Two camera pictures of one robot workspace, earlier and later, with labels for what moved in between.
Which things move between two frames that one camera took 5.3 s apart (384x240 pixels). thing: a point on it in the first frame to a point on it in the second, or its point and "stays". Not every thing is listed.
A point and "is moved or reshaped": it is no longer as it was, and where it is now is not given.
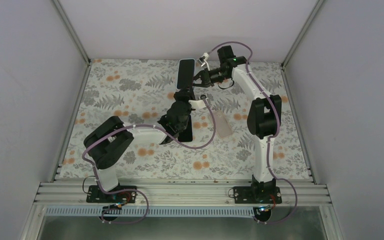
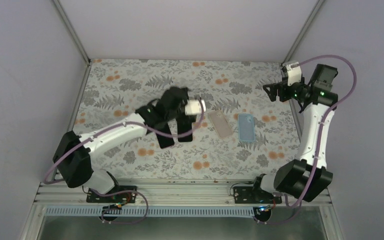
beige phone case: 223,127 stays
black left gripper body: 178,97 to 172,113
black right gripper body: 211,80 to 286,96
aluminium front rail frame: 177,192 stays
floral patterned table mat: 207,125 stays
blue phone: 186,73 to 246,127
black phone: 186,135 stays
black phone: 186,74 is moved or reshaped
